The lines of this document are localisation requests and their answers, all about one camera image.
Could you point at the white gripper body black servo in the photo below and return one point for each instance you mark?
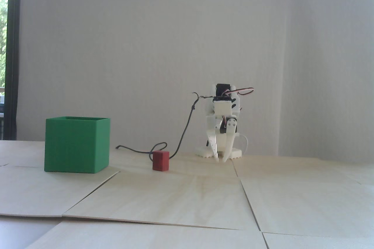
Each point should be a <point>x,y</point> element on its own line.
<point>224,128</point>

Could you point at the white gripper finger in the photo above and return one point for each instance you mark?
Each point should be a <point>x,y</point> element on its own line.
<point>231,132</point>
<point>212,141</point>

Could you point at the red block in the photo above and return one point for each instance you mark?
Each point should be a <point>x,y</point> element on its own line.
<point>160,160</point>

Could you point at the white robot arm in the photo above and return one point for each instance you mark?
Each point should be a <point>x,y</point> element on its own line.
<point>204,152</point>

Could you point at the green box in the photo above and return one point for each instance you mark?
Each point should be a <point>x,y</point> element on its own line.
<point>73,144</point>

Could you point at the white backdrop sheet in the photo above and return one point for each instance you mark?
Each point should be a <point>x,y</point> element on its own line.
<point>117,41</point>

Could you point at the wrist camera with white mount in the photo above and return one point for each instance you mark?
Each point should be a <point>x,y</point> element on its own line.
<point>222,107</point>

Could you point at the dark window frame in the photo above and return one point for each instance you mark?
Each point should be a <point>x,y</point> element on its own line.
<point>13,56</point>

